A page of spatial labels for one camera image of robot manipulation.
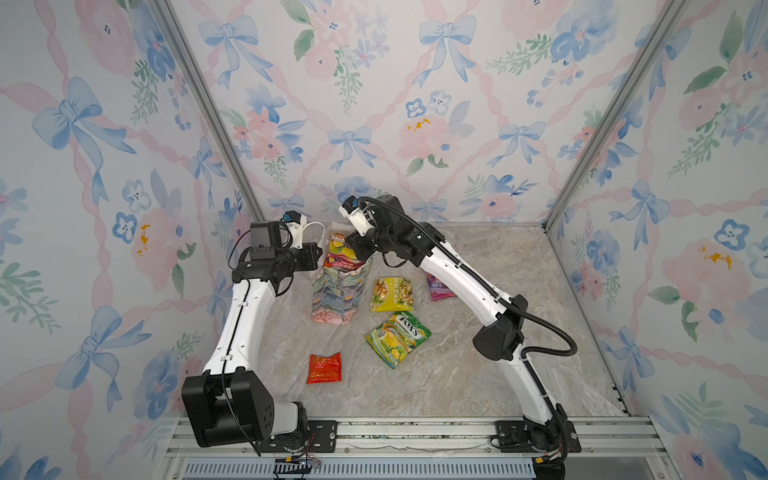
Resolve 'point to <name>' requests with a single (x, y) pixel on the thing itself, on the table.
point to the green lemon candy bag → (396, 337)
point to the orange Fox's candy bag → (340, 255)
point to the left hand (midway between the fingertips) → (321, 247)
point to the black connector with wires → (295, 465)
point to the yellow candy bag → (392, 294)
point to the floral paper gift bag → (336, 293)
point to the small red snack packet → (324, 369)
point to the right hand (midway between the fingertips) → (346, 235)
